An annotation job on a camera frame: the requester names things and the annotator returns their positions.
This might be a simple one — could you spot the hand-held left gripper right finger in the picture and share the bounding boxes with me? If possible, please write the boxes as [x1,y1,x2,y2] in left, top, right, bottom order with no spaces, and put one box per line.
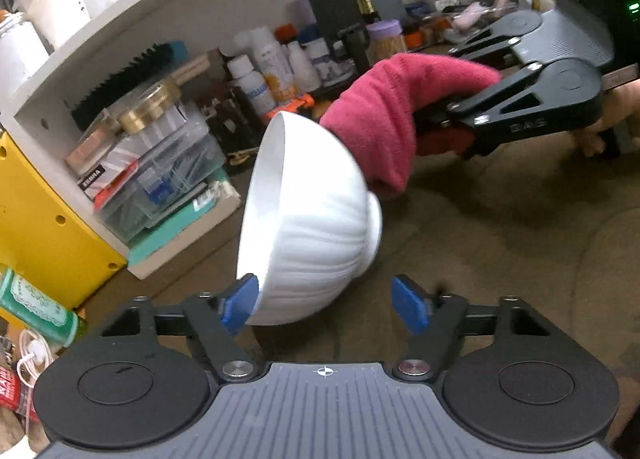
[391,275,547,380]

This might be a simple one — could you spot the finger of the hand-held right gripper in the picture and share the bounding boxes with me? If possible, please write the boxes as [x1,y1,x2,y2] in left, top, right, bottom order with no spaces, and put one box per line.
[447,9,546,60]
[415,61,548,160]

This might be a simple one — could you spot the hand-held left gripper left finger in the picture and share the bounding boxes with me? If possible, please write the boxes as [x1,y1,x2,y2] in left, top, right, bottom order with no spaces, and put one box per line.
[101,273,262,382]

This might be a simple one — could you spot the white ribbed bowl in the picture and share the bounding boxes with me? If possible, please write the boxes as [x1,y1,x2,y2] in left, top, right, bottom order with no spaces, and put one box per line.
[237,111,383,327]

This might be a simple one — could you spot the pink towel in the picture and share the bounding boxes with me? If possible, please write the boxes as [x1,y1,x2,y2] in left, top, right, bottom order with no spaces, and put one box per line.
[320,54,501,197]

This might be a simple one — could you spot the person's right hand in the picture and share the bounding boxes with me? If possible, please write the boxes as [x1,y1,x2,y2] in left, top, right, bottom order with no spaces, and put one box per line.
[572,84,640,157]

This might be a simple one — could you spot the pink device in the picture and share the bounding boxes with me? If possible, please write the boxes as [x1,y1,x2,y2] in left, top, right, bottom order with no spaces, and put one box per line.
[452,0,516,30]

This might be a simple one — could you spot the teal book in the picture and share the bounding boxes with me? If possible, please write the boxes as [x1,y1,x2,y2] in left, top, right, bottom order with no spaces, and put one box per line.
[127,184,241,265]

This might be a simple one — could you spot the brown desk mat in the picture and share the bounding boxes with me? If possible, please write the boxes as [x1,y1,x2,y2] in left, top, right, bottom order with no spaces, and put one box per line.
[75,39,640,459]

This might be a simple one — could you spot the toothpick jar purple lid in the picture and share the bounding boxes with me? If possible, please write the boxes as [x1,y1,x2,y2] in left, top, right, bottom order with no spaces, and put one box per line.
[367,20,407,60]

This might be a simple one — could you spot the clear plastic storage boxes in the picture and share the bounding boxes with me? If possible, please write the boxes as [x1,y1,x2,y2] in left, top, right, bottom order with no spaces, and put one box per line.
[95,124,226,240]

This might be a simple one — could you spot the black phone stand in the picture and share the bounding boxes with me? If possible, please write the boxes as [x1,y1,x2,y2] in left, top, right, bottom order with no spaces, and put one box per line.
[303,0,371,84]

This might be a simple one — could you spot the small white bottle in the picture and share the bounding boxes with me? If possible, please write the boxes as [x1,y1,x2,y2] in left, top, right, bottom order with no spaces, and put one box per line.
[287,41,321,92]

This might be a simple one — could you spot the green glass bottle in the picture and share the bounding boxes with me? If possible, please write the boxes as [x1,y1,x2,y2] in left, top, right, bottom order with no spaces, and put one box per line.
[0,266,88,347]

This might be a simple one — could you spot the yellow plastic box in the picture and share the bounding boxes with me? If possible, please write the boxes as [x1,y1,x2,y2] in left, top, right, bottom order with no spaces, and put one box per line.
[0,131,128,310]

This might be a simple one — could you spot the white medicine bottle blue label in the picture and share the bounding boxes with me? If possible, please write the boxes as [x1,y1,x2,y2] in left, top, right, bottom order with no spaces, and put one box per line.
[227,55,276,114]

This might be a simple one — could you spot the gold round tin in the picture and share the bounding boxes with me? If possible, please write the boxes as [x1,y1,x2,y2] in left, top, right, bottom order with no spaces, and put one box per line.
[117,79,181,132]

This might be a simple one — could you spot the white spray can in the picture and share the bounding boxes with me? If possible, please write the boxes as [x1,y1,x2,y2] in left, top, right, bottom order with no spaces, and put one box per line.
[250,28,296,104]

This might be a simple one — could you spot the red package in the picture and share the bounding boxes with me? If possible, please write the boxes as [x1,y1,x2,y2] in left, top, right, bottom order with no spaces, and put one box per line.
[0,364,38,420]

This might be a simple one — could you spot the white desktop shelf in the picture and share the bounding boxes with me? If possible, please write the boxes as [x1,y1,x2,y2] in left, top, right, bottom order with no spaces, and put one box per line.
[0,0,451,281]

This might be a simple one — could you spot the white container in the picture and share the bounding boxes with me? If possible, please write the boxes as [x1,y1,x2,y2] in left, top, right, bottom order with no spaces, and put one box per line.
[0,14,51,107]

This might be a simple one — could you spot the white cable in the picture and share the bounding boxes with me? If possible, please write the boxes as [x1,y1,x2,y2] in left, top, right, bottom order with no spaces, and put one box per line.
[17,329,56,385]

